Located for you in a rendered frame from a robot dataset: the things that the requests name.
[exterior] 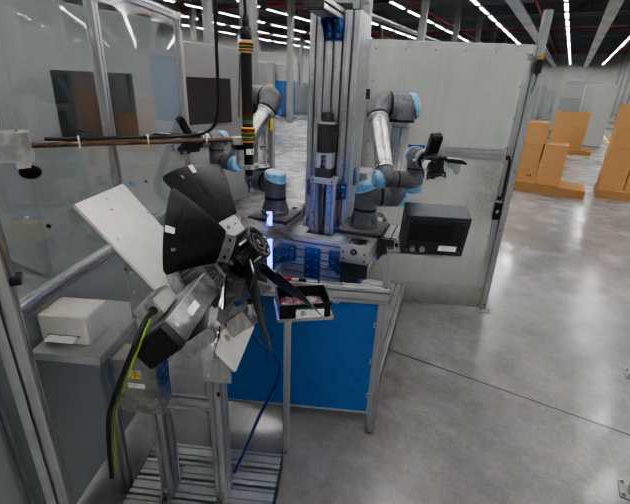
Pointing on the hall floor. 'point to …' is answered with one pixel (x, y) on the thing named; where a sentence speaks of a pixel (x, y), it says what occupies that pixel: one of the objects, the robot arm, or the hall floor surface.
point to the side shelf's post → (116, 426)
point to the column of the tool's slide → (19, 359)
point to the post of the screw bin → (286, 385)
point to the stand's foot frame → (251, 467)
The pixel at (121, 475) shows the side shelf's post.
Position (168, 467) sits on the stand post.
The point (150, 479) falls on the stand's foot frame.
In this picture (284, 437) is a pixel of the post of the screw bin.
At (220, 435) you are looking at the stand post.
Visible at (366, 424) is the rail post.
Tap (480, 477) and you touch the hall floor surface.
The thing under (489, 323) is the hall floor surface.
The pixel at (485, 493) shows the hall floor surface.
